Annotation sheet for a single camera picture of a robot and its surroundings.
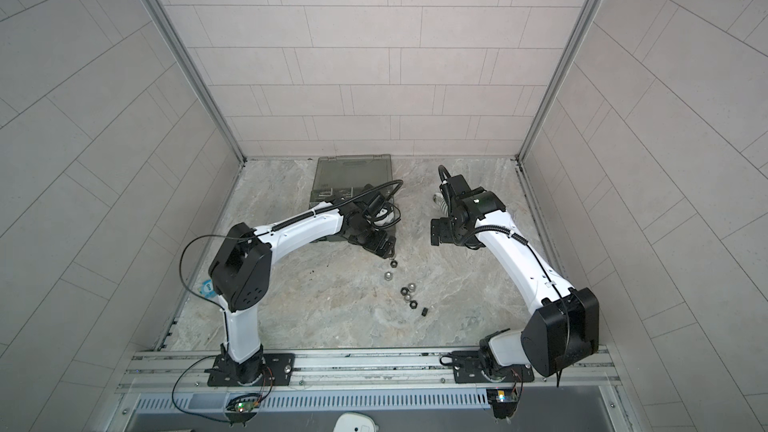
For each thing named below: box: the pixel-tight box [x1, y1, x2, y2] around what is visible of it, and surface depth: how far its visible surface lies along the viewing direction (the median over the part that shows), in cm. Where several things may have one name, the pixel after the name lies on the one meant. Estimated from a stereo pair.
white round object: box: [334, 412, 379, 432], surface depth 64 cm
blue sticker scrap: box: [199, 279, 217, 298], surface depth 84 cm
